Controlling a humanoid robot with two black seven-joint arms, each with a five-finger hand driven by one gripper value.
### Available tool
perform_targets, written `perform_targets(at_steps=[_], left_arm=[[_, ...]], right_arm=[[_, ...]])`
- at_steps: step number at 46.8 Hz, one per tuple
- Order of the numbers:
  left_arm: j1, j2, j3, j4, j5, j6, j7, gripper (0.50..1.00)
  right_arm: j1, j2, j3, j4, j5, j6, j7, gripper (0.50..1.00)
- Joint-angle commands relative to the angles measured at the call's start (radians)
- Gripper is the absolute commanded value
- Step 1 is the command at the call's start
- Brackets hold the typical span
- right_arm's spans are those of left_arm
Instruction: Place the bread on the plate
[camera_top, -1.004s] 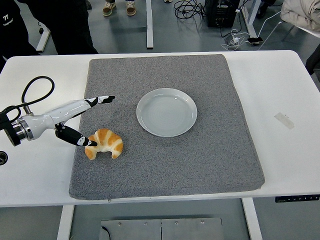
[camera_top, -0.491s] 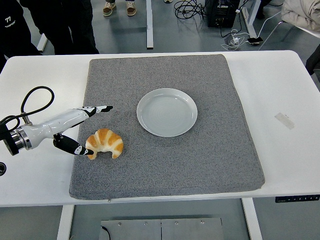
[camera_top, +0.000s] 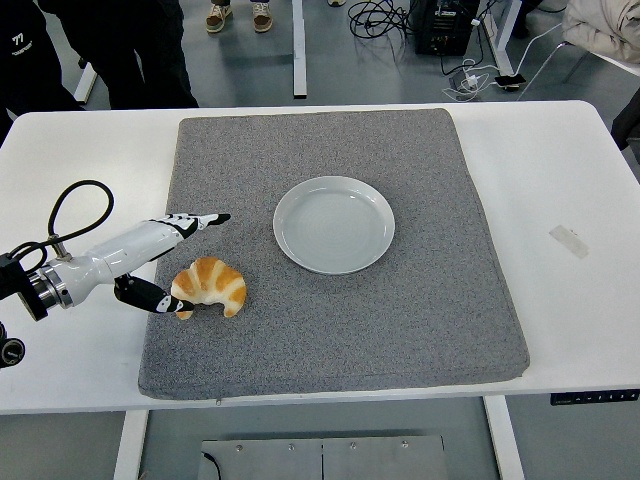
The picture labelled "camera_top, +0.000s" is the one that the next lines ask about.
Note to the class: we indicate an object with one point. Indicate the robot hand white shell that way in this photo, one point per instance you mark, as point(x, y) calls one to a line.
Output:
point(125, 250)

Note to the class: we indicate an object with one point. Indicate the croissant bread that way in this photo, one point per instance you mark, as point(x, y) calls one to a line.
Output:
point(220, 282)

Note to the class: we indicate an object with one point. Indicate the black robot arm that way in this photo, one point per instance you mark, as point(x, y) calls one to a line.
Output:
point(15, 275)

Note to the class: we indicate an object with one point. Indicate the grey round plate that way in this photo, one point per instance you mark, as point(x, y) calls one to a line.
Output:
point(330, 225)

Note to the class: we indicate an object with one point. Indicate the grey metal plate with screws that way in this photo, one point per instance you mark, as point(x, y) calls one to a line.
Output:
point(270, 460)

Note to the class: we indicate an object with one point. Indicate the white background desk leg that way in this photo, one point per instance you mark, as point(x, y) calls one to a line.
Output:
point(299, 50)
point(500, 35)
point(85, 82)

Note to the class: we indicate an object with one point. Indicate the white table leg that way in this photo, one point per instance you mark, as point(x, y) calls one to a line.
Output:
point(131, 445)
point(502, 440)

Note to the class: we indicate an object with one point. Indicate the person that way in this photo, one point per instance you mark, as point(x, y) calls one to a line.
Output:
point(140, 50)
point(25, 75)

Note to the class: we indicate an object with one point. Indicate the grey speckled mat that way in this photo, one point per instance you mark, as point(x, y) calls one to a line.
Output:
point(350, 325)

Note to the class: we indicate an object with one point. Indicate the person's right foot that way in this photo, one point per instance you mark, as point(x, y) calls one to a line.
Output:
point(219, 17)

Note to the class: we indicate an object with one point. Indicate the person's foot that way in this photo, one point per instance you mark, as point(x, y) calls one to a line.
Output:
point(219, 17)
point(262, 17)

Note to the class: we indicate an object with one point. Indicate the person's left foot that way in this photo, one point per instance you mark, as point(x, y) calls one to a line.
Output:
point(262, 17)

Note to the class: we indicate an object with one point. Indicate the black equipment box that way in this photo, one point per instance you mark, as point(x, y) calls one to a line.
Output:
point(442, 27)

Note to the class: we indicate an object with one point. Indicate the black phone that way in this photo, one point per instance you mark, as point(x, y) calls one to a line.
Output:
point(510, 81)

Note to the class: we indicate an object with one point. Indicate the clear tape strip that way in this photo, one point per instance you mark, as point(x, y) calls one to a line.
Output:
point(569, 241)

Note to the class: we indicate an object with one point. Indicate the black table control panel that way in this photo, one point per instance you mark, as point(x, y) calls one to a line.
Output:
point(595, 397)

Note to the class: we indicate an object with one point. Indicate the dark garment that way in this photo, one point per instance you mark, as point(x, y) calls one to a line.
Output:
point(627, 122)

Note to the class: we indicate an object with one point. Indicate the beige padded jacket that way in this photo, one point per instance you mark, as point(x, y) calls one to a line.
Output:
point(600, 25)

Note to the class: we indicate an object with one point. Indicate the white chair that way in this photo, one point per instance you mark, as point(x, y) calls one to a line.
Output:
point(620, 62)

